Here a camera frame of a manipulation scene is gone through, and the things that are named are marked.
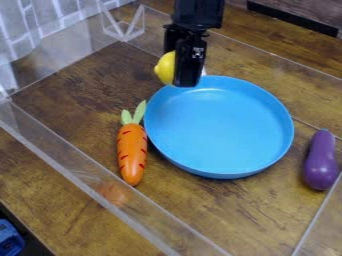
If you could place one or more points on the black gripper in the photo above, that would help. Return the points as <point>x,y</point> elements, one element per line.
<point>194,16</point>

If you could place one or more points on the yellow toy lemon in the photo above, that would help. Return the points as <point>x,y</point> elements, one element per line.
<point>165,68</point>

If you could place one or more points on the blue round plastic tray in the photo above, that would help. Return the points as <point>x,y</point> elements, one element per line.
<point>225,129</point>

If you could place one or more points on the orange toy carrot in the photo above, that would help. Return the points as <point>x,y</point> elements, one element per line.
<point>133,145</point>

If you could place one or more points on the purple toy eggplant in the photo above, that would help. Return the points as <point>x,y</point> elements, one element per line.
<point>321,167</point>

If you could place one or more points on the blue object at corner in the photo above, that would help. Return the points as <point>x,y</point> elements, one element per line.
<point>11,241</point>

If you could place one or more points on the clear acrylic barrier wall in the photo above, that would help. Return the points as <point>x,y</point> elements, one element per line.
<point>76,60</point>

